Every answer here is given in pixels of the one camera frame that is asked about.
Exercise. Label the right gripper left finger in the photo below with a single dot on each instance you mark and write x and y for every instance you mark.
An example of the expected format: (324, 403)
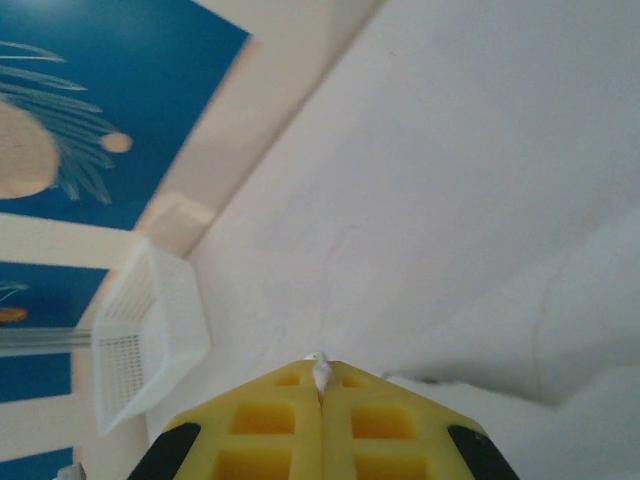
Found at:
(220, 430)

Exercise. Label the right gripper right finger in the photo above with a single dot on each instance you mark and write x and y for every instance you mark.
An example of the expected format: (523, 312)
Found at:
(430, 435)

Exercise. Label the white t-shirt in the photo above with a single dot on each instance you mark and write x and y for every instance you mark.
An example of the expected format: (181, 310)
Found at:
(575, 350)

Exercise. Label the white plastic mesh basket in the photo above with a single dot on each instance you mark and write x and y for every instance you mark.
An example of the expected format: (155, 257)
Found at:
(175, 320)

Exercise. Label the blue floral wall panel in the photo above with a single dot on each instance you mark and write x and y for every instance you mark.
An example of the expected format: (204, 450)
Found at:
(60, 295)
(150, 75)
(30, 467)
(30, 377)

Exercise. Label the aluminium frame post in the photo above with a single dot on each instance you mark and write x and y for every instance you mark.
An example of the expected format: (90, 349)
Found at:
(40, 341)

